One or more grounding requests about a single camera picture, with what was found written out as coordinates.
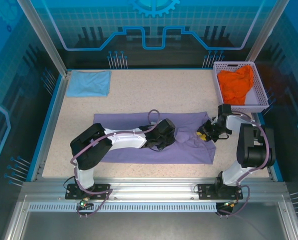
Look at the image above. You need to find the purple t-shirt with white print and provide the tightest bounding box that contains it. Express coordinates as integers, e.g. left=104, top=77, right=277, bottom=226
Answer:
left=92, top=111, right=217, bottom=166

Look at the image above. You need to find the lavender plastic basket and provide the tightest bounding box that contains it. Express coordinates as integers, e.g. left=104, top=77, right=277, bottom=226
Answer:
left=213, top=61, right=270, bottom=114

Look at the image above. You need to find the crumpled orange t-shirt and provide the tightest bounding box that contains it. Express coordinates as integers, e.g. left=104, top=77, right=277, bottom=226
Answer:
left=218, top=65, right=255, bottom=106

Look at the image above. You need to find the folded light blue t-shirt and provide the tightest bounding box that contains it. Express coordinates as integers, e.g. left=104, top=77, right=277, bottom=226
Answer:
left=65, top=70, right=112, bottom=98

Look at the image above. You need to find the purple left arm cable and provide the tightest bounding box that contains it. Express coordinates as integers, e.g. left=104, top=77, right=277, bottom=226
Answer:
left=71, top=109, right=162, bottom=218

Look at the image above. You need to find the aluminium table rail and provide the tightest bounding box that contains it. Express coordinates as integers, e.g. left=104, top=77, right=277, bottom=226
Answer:
left=21, top=178, right=288, bottom=201

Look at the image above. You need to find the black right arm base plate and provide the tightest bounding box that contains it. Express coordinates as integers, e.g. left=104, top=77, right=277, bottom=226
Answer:
left=197, top=183, right=244, bottom=201

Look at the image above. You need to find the slotted aluminium cable duct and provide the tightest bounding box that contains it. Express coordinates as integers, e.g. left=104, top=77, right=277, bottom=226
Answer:
left=28, top=202, right=218, bottom=214

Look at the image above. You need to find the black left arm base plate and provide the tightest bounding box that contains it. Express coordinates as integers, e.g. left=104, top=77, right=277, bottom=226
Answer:
left=64, top=183, right=111, bottom=201

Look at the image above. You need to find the aluminium frame post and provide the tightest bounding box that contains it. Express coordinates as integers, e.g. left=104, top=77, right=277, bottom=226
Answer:
left=247, top=0, right=291, bottom=63
left=16, top=0, right=72, bottom=77

